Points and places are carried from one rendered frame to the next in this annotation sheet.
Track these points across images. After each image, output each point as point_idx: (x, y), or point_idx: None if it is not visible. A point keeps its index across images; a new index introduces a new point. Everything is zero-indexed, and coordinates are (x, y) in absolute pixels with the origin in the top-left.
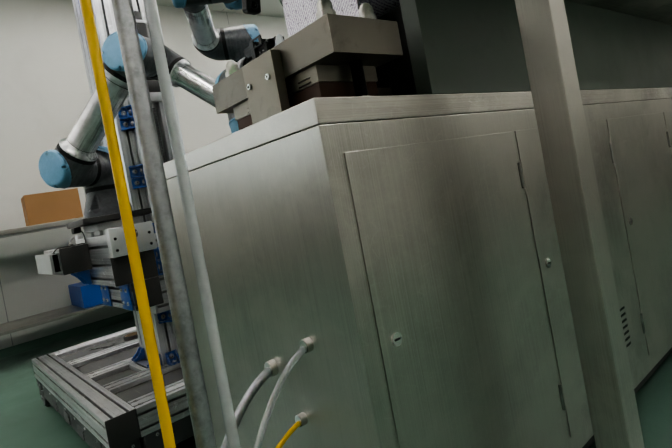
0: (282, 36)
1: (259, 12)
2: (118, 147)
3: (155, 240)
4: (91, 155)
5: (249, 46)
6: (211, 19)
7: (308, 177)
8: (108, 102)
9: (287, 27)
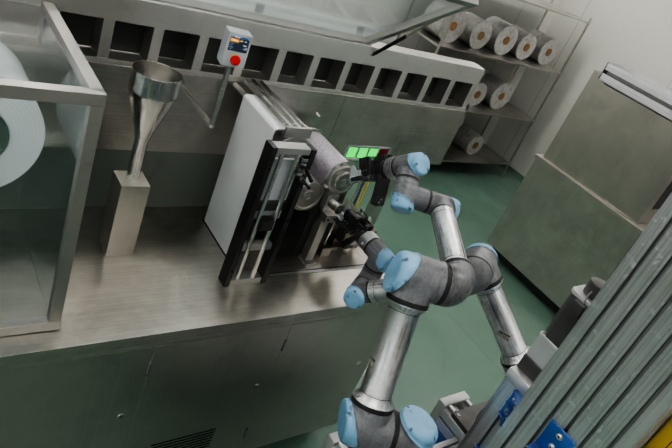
0: (347, 209)
1: (370, 203)
2: (360, 197)
3: (432, 411)
4: (501, 354)
5: (369, 221)
6: (436, 236)
7: None
8: (363, 191)
9: (344, 199)
